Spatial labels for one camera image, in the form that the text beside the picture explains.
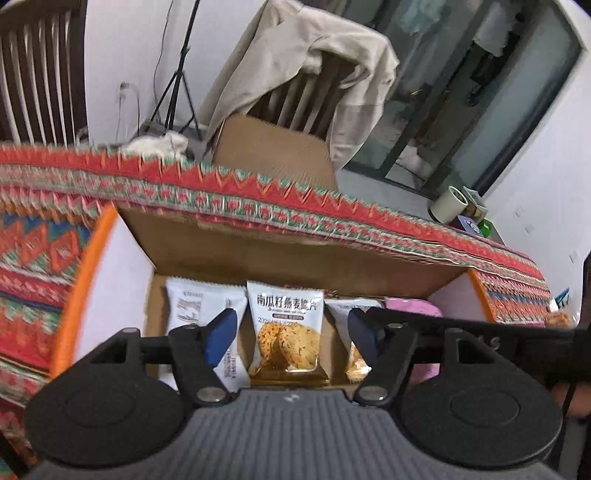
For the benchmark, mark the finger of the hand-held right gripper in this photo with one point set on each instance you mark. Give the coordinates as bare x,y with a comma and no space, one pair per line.
461,318

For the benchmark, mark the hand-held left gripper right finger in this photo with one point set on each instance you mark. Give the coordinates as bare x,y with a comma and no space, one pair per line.
362,336

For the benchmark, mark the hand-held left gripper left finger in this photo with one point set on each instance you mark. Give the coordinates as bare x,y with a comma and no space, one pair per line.
222,336

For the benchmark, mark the white cookie picture snack packet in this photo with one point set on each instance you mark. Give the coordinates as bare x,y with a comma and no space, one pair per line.
287,332
341,318

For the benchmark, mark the white snack packet grey print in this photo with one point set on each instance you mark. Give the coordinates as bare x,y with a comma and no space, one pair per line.
194,304

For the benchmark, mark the orange-edged cardboard box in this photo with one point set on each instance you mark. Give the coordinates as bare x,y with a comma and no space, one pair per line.
295,249

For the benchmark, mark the person's right hand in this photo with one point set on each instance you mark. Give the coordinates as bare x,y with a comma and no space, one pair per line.
575,401

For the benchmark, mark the blue and white snack wrapper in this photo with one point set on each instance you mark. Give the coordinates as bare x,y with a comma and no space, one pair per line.
561,316

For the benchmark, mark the pink paper sheet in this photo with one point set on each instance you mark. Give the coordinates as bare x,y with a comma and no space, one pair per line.
408,305

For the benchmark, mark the small green item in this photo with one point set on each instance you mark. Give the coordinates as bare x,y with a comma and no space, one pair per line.
485,229

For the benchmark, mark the small blue box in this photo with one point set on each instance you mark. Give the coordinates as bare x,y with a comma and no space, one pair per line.
468,225

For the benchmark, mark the plain brown cardboard box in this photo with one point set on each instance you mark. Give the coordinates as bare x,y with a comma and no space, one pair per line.
272,150

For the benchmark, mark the white fluffy cloth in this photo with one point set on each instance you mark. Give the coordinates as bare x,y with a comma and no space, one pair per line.
157,144

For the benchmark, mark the red patterned tablecloth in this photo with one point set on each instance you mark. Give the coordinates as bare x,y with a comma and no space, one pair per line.
46,230

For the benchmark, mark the glass sliding door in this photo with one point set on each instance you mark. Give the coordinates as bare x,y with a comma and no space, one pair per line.
461,92

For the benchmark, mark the wooden chair under jacket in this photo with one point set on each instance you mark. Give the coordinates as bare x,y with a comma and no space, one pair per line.
302,104

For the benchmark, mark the black tripod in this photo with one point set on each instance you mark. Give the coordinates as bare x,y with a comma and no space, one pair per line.
178,74

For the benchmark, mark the chair with beige jacket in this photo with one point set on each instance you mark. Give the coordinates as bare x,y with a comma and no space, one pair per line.
286,46

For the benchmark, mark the dark wooden slatted chair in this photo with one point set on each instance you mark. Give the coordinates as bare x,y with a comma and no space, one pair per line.
41,69

